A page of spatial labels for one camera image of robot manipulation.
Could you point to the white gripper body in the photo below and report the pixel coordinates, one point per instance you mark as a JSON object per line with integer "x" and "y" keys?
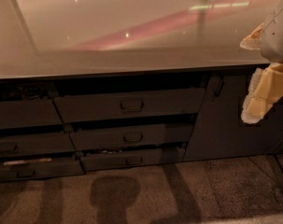
{"x": 277, "y": 37}

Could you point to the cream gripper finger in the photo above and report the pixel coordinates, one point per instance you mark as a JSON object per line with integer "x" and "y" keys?
{"x": 264, "y": 90}
{"x": 253, "y": 40}

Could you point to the dark cabinet door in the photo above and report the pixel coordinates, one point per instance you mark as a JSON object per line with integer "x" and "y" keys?
{"x": 220, "y": 133}

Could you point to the dark counter cabinet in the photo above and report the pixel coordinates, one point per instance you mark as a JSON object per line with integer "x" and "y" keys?
{"x": 49, "y": 88}

